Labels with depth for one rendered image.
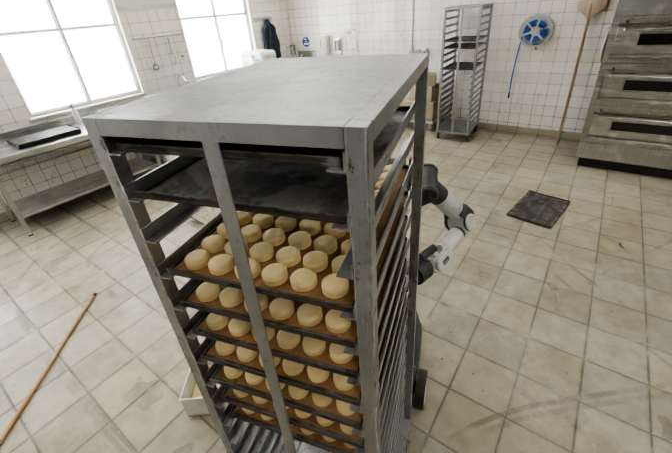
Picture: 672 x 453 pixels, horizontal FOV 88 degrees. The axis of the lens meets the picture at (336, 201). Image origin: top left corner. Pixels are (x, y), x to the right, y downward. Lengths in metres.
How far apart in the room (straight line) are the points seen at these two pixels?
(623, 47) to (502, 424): 3.85
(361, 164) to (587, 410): 2.22
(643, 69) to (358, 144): 4.61
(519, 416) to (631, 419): 0.55
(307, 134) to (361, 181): 0.09
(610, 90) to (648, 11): 0.75
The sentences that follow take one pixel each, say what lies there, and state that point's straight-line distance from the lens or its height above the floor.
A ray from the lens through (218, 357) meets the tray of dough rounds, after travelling 0.98.
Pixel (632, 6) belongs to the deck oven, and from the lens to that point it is 4.88.
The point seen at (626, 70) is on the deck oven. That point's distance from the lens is 4.94.
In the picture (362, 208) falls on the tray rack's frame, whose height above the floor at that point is 1.71.
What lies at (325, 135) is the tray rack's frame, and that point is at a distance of 0.44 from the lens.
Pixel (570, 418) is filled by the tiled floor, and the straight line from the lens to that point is 2.45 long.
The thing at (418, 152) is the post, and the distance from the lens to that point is 1.08.
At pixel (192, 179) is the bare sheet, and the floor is 1.67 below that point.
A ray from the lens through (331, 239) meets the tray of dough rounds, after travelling 0.75.
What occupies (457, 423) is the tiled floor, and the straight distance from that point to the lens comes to 2.25.
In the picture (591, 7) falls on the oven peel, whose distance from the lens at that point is 5.83.
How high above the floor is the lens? 1.95
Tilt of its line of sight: 29 degrees down
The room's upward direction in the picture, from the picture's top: 5 degrees counter-clockwise
